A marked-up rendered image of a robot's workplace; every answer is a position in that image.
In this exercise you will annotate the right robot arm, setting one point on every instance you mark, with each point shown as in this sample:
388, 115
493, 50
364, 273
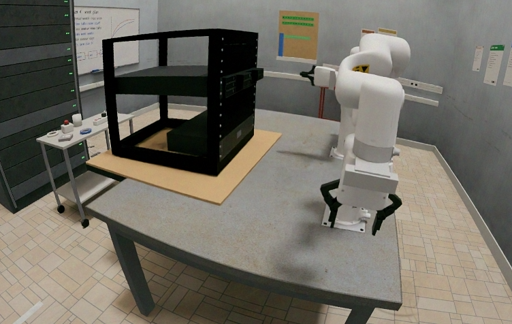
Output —
346, 124

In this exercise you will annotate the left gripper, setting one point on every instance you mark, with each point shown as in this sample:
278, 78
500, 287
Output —
361, 198

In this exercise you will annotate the black rack frame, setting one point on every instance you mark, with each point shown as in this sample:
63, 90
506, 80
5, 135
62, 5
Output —
227, 124

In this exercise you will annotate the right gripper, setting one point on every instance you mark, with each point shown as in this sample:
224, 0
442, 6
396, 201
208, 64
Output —
321, 78

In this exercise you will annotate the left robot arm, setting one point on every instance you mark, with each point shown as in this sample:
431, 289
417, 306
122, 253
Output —
376, 109

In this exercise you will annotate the tan flat board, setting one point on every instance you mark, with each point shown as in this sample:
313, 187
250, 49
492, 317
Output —
204, 187

